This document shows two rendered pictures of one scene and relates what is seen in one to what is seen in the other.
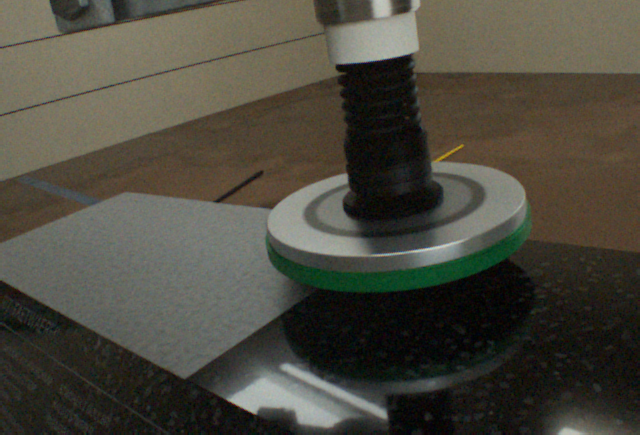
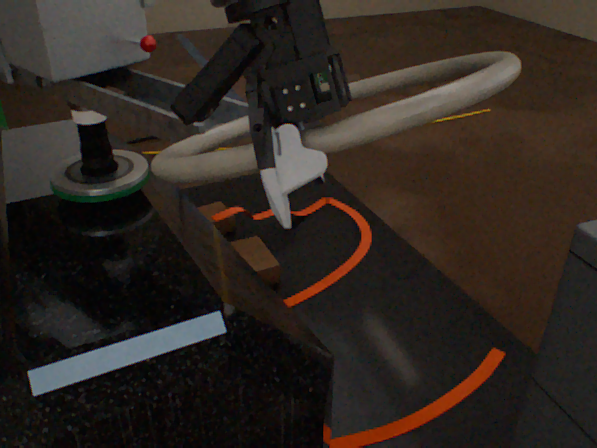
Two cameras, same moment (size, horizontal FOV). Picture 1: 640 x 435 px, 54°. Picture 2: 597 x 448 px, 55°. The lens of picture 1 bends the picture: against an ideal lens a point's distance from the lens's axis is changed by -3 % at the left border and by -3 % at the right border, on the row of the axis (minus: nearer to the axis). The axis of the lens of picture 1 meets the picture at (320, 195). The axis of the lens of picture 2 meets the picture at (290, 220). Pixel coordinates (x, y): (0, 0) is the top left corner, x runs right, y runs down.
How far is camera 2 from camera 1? 1.06 m
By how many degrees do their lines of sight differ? 22
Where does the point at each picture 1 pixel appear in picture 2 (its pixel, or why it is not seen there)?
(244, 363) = (23, 205)
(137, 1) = (20, 77)
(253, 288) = not seen: hidden behind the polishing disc
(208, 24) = not seen: outside the picture
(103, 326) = (7, 179)
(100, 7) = (6, 78)
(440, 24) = not seen: outside the picture
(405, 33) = (89, 117)
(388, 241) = (70, 183)
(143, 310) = (23, 177)
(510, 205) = (116, 184)
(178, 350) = (14, 194)
